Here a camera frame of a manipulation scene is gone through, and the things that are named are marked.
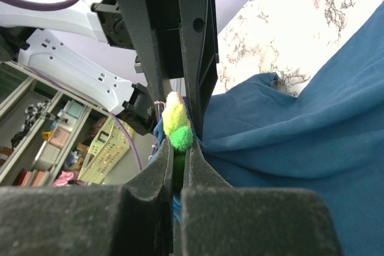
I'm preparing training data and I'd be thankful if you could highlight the storage shelf unit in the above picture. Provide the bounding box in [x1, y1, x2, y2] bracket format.
[1, 62, 105, 186]

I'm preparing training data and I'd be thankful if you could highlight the yellow perforated basket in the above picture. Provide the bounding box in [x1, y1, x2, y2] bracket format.
[78, 117, 130, 184]

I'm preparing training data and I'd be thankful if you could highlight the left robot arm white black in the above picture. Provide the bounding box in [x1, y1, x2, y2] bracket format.
[1, 0, 218, 136]

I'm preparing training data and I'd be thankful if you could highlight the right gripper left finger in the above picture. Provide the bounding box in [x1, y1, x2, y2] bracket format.
[1, 140, 173, 255]

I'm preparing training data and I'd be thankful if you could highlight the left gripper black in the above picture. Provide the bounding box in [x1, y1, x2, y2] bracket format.
[92, 0, 218, 136]

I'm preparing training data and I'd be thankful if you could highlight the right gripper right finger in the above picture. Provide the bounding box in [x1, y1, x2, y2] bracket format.
[181, 141, 342, 255]

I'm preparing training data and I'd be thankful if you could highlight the rainbow flower plush brooch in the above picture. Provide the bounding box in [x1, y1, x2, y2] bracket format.
[162, 91, 193, 192]

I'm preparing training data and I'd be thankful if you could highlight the blue t-shirt garment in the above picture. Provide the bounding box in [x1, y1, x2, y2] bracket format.
[152, 1, 384, 256]

